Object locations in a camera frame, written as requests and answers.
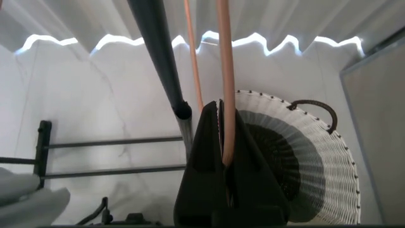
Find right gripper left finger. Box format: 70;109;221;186
173;101;228;227

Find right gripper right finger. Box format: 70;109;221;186
218;99;291;227

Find white laundry basket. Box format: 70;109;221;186
218;90;362;225

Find pale grey shorts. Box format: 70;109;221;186
0;167;71;227

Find black clothes rack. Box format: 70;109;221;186
0;0;194;191

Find pink clothes hanger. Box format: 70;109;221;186
183;0;237;168

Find white curtain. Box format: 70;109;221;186
0;0;405;54

